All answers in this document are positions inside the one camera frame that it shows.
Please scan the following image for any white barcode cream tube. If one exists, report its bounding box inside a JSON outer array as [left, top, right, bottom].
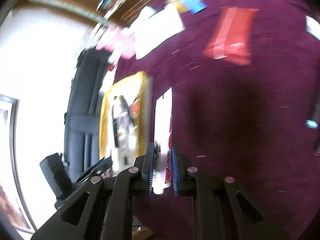
[[152, 88, 172, 194]]

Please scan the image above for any black marker blue cap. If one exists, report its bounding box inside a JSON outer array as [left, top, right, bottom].
[[305, 120, 318, 129]]

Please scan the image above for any black electrical tape roll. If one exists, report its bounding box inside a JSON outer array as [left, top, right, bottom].
[[130, 98, 141, 120]]

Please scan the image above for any yellow rimmed white tray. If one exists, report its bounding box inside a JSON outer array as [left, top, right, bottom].
[[99, 72, 152, 177]]

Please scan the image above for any pink crochet covered bottle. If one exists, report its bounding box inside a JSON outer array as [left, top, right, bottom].
[[95, 25, 136, 60]]

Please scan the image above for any red foil packet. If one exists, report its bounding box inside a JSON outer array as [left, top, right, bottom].
[[203, 6, 258, 66]]

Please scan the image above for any white folded cloth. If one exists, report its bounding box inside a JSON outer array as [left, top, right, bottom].
[[130, 3, 185, 60]]

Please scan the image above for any yellow packing tape roll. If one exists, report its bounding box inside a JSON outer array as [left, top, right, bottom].
[[166, 0, 203, 14]]

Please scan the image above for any white power adapter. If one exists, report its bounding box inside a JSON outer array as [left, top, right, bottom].
[[305, 16, 320, 40]]

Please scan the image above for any framed wall picture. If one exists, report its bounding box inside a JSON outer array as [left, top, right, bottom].
[[1, 95, 37, 238]]

